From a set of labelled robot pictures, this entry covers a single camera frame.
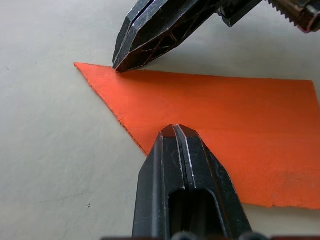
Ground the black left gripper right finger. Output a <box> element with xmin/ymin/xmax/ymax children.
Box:
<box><xmin>175</xmin><ymin>123</ymin><xmax>252</xmax><ymax>238</ymax></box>

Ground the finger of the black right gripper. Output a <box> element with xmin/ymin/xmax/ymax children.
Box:
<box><xmin>115</xmin><ymin>0</ymin><xmax>262</xmax><ymax>74</ymax></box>
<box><xmin>112</xmin><ymin>0</ymin><xmax>151</xmax><ymax>69</ymax></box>

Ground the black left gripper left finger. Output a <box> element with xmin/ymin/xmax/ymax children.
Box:
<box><xmin>131</xmin><ymin>123</ymin><xmax>187</xmax><ymax>240</ymax></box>

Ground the orange sheet of paper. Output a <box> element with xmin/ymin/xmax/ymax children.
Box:
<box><xmin>73</xmin><ymin>61</ymin><xmax>320</xmax><ymax>210</ymax></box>

